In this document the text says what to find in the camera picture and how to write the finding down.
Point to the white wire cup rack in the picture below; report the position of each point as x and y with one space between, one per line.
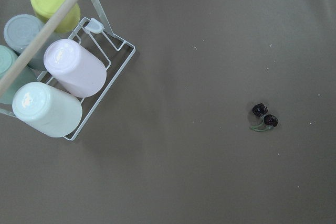
94 33

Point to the white plastic cup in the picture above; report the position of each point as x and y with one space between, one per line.
47 109

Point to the pink plastic cup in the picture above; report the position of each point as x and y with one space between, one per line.
80 72

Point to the yellow-green plastic cup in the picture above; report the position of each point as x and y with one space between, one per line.
44 9

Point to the grey-blue plastic cup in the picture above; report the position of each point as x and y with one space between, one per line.
20 31

